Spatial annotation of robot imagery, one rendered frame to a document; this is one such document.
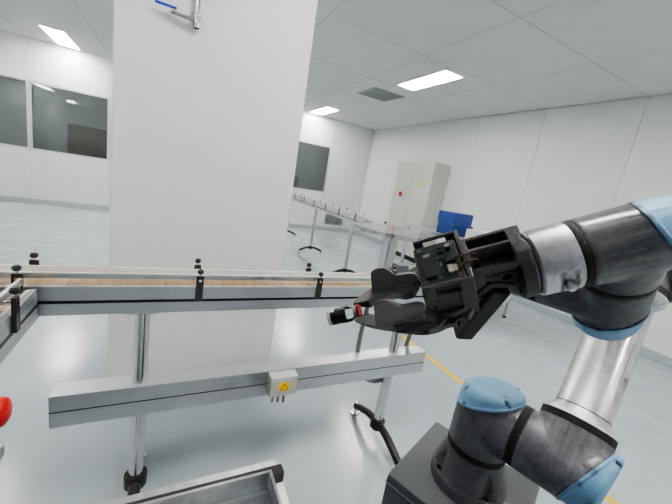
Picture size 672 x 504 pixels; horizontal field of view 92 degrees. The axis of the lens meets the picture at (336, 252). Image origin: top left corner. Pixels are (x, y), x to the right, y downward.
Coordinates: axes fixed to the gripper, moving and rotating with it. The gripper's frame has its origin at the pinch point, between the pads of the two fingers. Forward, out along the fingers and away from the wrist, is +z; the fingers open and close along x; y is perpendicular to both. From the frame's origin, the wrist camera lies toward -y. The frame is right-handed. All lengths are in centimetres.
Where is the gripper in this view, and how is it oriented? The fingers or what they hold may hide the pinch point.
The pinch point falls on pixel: (365, 312)
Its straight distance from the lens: 45.1
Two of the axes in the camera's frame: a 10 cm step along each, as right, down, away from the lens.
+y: -3.9, -6.3, -6.8
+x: 0.1, 7.3, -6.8
